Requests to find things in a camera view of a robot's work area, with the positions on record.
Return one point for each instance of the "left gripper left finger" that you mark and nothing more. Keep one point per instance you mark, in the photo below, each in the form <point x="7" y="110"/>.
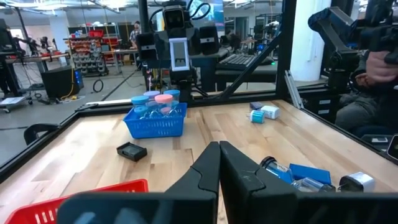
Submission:
<point x="140" y="208"/>

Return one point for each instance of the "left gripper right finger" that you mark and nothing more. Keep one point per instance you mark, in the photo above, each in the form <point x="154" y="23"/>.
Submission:
<point x="280" y="208"/>

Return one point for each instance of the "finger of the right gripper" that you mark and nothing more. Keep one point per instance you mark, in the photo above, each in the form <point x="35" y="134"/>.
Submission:
<point x="208" y="40"/>
<point x="147" y="46"/>

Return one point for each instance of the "blue plastic box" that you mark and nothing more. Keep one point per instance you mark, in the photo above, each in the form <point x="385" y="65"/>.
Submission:
<point x="311" y="172"/>

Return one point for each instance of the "blue capped hourglass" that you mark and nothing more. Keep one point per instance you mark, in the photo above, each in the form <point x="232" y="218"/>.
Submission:
<point x="140" y="99"/>
<point x="172" y="92"/>

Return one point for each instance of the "pink capped hourglass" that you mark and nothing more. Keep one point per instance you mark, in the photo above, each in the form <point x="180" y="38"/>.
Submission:
<point x="163" y="98"/>

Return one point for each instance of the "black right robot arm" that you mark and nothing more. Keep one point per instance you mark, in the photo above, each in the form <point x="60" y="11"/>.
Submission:
<point x="183" y="87"/>

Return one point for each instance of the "person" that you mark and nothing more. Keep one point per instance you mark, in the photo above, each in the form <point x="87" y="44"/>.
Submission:
<point x="357" y="109"/>
<point x="135" y="32"/>

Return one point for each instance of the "black computer keyboard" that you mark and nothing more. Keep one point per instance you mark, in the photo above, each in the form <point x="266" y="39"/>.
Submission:
<point x="237" y="61"/>

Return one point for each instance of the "black capped hourglass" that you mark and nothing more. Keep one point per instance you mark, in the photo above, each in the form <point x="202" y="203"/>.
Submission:
<point x="278" y="170"/>

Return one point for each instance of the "dark grey desk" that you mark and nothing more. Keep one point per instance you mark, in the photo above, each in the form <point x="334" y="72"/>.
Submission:
<point x="248" y="76"/>

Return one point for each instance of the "black square case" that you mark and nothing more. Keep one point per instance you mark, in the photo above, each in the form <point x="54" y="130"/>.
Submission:
<point x="132" y="152"/>

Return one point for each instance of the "parts bin rack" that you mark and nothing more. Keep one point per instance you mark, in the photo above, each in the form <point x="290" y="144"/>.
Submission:
<point x="87" y="56"/>

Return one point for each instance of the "blue plastic basket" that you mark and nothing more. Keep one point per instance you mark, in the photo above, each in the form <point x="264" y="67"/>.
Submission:
<point x="155" y="127"/>

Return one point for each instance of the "white black USB charger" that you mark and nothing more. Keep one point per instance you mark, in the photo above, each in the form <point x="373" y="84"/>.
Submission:
<point x="360" y="182"/>

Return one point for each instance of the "teal white USB charger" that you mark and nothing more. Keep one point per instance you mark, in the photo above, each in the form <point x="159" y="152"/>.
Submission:
<point x="258" y="116"/>

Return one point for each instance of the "black computer tower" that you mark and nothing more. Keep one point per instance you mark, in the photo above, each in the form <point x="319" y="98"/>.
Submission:
<point x="59" y="82"/>

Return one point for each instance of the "silver aluminium extrusion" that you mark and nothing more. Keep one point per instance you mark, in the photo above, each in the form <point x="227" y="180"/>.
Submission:
<point x="293" y="90"/>

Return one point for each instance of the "wooden workbench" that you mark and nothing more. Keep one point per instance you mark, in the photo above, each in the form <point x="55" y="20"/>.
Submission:
<point x="46" y="57"/>

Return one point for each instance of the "black drawer unit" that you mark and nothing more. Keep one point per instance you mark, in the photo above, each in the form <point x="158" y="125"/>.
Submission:
<point x="314" y="107"/>

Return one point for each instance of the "red plastic basket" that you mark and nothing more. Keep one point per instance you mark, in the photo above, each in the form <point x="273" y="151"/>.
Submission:
<point x="31" y="211"/>

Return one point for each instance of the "person's hand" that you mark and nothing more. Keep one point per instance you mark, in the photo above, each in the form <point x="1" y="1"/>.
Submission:
<point x="381" y="67"/>

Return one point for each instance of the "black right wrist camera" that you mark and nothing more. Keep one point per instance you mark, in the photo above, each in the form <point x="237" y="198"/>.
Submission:
<point x="174" y="18"/>

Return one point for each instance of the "white USB wall charger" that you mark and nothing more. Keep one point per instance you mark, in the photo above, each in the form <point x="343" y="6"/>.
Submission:
<point x="271" y="112"/>

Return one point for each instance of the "black frame clamp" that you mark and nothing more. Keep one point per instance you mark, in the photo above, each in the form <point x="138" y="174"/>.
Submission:
<point x="40" y="127"/>

